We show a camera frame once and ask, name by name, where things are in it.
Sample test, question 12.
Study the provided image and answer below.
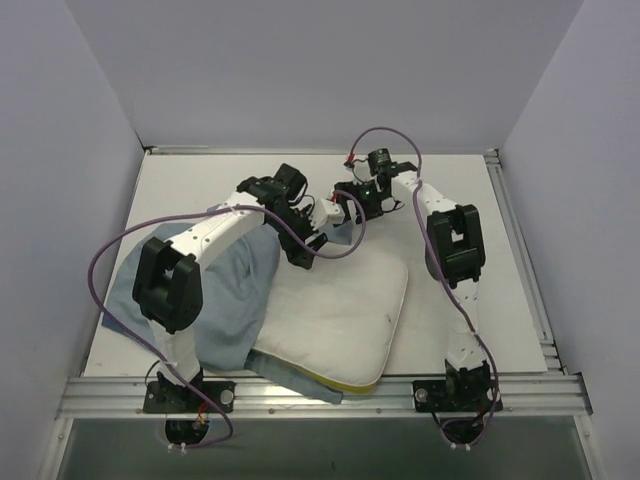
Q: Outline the grey-blue pillowcase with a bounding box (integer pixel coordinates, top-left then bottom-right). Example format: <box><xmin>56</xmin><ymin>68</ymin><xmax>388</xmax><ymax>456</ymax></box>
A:
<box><xmin>106</xmin><ymin>223</ymin><xmax>343</xmax><ymax>404</ymax></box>

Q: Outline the white pillow yellow trim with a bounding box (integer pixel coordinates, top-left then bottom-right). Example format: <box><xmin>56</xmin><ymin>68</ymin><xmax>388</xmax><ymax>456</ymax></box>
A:
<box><xmin>253</xmin><ymin>244</ymin><xmax>409</xmax><ymax>394</ymax></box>

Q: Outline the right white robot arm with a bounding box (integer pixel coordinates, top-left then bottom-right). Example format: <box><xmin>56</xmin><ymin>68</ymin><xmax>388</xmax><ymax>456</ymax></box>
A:
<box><xmin>334</xmin><ymin>148</ymin><xmax>494</xmax><ymax>409</ymax></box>

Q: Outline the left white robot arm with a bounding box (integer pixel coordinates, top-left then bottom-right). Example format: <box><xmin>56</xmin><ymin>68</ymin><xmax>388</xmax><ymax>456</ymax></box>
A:
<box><xmin>132</xmin><ymin>164</ymin><xmax>341</xmax><ymax>411</ymax></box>

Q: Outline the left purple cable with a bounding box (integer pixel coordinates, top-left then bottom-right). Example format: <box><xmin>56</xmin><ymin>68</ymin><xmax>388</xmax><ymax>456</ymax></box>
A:
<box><xmin>87</xmin><ymin>192</ymin><xmax>369</xmax><ymax>446</ymax></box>

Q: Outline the purple cable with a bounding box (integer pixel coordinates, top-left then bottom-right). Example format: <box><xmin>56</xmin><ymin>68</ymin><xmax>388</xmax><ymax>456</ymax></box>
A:
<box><xmin>87</xmin><ymin>192</ymin><xmax>369</xmax><ymax>446</ymax></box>
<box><xmin>344</xmin><ymin>128</ymin><xmax>504</xmax><ymax>444</ymax></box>

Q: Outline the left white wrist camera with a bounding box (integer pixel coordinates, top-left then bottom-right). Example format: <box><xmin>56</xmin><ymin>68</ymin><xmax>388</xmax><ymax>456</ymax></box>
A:
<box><xmin>310</xmin><ymin>198</ymin><xmax>348</xmax><ymax>230</ymax></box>

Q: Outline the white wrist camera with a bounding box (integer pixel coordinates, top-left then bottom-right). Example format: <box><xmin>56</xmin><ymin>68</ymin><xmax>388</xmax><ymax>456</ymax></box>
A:
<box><xmin>310</xmin><ymin>198</ymin><xmax>348</xmax><ymax>230</ymax></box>
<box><xmin>344</xmin><ymin>154</ymin><xmax>367</xmax><ymax>168</ymax></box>

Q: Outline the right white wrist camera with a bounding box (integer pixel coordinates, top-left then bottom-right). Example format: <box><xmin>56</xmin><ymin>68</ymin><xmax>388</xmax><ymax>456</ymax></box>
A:
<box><xmin>344</xmin><ymin>154</ymin><xmax>367</xmax><ymax>168</ymax></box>

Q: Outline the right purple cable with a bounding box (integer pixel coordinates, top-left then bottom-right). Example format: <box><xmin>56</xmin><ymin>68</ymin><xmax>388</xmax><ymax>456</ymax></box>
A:
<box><xmin>344</xmin><ymin>128</ymin><xmax>504</xmax><ymax>444</ymax></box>

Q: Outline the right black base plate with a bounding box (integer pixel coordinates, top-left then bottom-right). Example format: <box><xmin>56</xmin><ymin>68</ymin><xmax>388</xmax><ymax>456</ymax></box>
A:
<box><xmin>412</xmin><ymin>378</ymin><xmax>493</xmax><ymax>414</ymax></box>

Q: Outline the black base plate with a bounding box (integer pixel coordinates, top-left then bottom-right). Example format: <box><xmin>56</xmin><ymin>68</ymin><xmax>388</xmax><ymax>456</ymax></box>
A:
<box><xmin>412</xmin><ymin>378</ymin><xmax>493</xmax><ymax>414</ymax></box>
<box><xmin>142</xmin><ymin>380</ymin><xmax>236</xmax><ymax>414</ymax></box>

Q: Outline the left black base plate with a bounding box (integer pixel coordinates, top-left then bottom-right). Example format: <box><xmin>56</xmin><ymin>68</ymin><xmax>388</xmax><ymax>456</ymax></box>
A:
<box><xmin>142</xmin><ymin>380</ymin><xmax>236</xmax><ymax>414</ymax></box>

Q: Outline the aluminium right side rail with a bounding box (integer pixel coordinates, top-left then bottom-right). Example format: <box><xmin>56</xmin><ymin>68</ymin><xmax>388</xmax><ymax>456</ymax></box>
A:
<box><xmin>484</xmin><ymin>149</ymin><xmax>584</xmax><ymax>381</ymax></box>

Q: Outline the aluminium rail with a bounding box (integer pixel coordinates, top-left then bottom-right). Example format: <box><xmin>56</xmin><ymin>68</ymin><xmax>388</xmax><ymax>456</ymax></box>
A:
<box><xmin>55</xmin><ymin>372</ymin><xmax>595</xmax><ymax>420</ymax></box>
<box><xmin>484</xmin><ymin>149</ymin><xmax>584</xmax><ymax>381</ymax></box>

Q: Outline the aluminium front rail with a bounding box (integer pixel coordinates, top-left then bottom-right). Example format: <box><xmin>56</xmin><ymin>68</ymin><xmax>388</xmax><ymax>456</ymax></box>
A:
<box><xmin>55</xmin><ymin>372</ymin><xmax>595</xmax><ymax>420</ymax></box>

